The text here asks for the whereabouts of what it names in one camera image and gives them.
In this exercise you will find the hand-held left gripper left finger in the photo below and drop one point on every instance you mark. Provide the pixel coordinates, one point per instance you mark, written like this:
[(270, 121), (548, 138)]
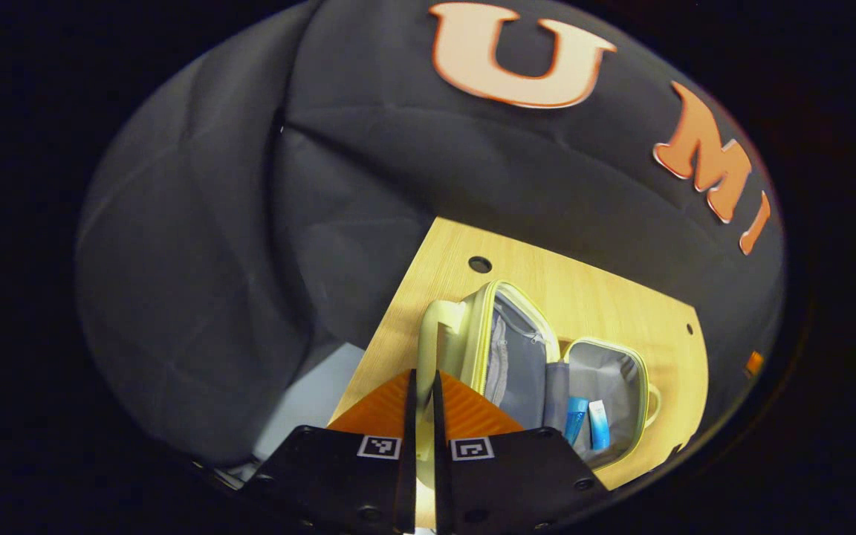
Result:
[(407, 483)]

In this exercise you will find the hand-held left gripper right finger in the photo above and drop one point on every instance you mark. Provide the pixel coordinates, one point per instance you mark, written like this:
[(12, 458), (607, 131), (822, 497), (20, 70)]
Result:
[(441, 483)]

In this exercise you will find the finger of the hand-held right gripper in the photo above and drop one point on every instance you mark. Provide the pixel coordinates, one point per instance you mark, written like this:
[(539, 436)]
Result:
[(753, 363)]

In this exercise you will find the pale yellow suitcase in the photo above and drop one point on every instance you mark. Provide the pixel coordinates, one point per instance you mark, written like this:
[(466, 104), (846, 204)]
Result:
[(517, 357)]

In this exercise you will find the blue skin care tube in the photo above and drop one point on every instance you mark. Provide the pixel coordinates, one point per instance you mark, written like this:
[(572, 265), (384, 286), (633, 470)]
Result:
[(575, 420)]

